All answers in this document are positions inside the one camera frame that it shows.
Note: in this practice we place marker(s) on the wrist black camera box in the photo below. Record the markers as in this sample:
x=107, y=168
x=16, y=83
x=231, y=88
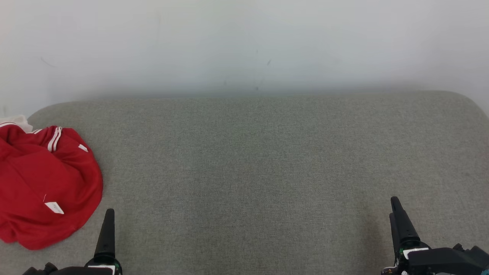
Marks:
x=473, y=261
x=38, y=270

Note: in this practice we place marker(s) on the red Bulls basketball jersey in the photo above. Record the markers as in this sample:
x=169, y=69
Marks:
x=42, y=179

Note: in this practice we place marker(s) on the red shorts with white trim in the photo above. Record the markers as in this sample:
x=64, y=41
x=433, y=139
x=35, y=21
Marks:
x=15, y=121

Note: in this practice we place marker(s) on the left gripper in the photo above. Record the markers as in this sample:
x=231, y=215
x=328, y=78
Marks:
x=103, y=267

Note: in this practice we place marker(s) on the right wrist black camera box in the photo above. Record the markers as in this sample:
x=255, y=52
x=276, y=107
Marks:
x=473, y=261

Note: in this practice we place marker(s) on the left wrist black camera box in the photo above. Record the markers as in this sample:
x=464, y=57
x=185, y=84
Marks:
x=38, y=270

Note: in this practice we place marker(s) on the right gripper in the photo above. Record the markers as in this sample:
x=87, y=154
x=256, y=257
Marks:
x=424, y=261

